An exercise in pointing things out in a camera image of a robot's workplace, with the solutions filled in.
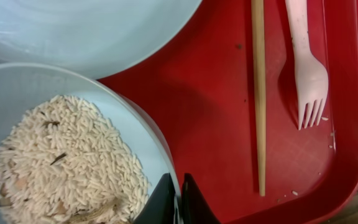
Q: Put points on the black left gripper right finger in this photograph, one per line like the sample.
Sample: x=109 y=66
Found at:
x=194 y=206

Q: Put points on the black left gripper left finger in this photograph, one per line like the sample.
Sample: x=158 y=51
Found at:
x=160 y=207

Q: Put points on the rice food waste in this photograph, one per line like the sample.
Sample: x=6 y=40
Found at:
x=65 y=162

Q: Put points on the light blue plate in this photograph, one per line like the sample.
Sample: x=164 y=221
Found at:
x=96 y=38

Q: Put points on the light blue rice bowl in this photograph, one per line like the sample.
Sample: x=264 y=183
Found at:
x=23 y=86

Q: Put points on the red plastic tray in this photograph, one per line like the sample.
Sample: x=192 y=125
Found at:
x=199 y=90

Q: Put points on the pink plastic fork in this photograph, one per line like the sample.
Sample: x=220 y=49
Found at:
x=311 y=77

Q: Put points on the wooden chopstick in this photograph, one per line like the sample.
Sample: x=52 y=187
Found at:
x=258 y=42

